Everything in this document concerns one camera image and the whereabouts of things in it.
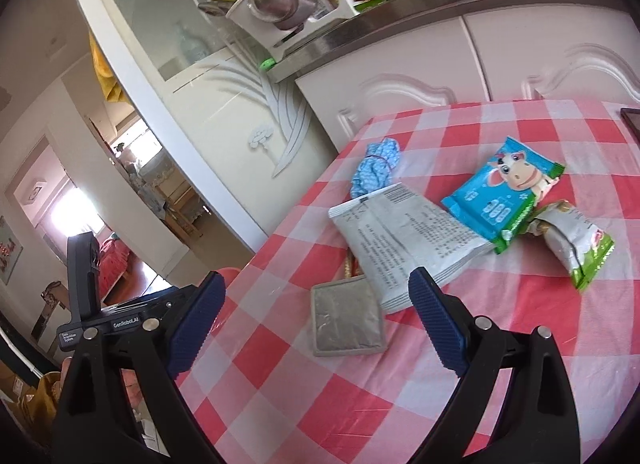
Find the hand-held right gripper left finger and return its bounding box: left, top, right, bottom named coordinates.
left=50, top=270, right=227, bottom=464

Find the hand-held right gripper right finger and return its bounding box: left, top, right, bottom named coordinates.
left=406, top=265, right=585, bottom=464

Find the large grey foil packet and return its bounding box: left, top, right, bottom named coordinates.
left=327, top=183, right=493, bottom=315

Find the small square grey packet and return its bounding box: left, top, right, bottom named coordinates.
left=310, top=280, right=387, bottom=359

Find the red gold stick wrapper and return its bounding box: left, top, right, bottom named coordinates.
left=341, top=249, right=363, bottom=281

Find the blue cow snack packet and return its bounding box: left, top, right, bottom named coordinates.
left=440, top=136, right=566, bottom=255

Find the green white snack packet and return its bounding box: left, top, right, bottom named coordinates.
left=530, top=200, right=616, bottom=292

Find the blue patterned cloth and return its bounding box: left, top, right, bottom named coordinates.
left=349, top=136, right=403, bottom=199

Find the red sofa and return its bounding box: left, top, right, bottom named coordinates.
left=97, top=236, right=132, bottom=297

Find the red checkered tablecloth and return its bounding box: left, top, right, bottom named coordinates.
left=172, top=98, right=640, bottom=464

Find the red stool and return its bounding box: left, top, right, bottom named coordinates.
left=210, top=266, right=242, bottom=335

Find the wooden chair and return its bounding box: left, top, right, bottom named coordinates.
left=162, top=181, right=207, bottom=241

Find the yellow cloth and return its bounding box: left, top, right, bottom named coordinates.
left=89, top=31, right=126, bottom=104

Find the frosted glass door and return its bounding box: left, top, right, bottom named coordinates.
left=60, top=0, right=346, bottom=252

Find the white cabinet door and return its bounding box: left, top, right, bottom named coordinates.
left=462, top=4, right=640, bottom=104
left=295, top=16, right=493, bottom=155

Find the red smartphone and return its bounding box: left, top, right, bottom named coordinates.
left=620, top=106, right=640, bottom=137

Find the grey stone countertop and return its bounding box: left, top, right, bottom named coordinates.
left=267, top=0, right=640, bottom=84

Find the steel ladle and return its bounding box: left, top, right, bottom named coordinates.
left=247, top=0, right=313, bottom=32

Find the wall picture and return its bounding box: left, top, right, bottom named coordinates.
left=0, top=216, right=25, bottom=285

